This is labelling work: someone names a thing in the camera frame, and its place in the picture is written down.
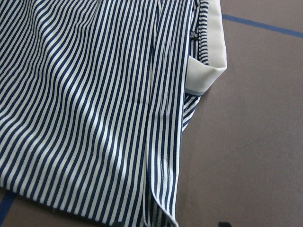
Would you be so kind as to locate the brown paper table mat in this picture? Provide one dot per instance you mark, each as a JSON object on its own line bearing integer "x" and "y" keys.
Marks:
{"x": 242, "y": 153}

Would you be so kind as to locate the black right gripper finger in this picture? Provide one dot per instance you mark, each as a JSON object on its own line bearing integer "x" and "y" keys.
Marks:
{"x": 224, "y": 224}

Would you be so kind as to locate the navy white striped polo shirt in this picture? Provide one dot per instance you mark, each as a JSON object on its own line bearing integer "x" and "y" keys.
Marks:
{"x": 95, "y": 96}

